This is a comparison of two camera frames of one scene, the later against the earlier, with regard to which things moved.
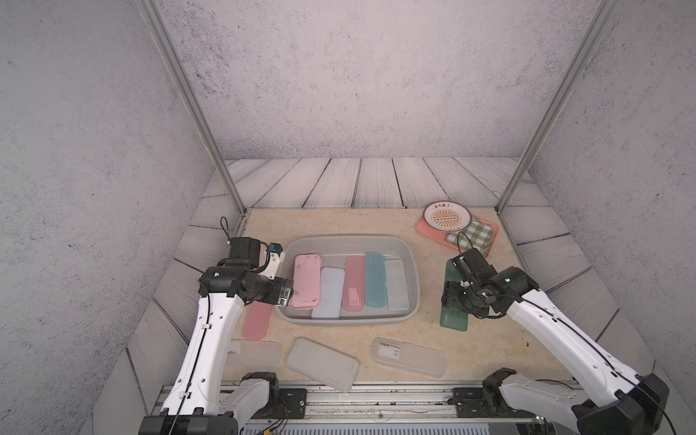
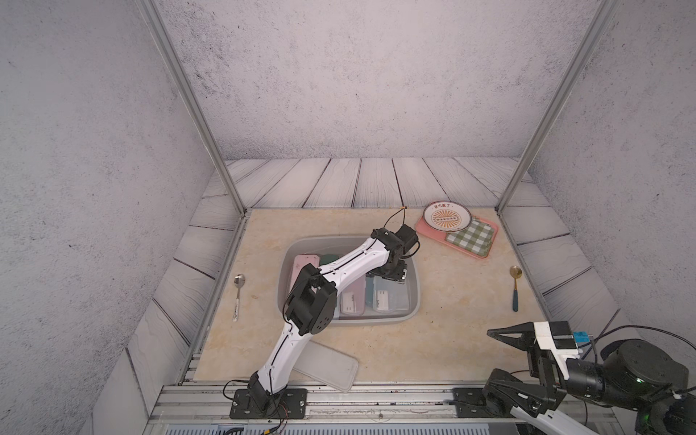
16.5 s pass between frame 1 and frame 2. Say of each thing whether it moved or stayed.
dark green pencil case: moved
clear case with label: moved
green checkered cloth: stayed
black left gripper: moved
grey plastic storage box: stayed
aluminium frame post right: stayed
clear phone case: stayed
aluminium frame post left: stayed
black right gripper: moved
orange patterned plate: stayed
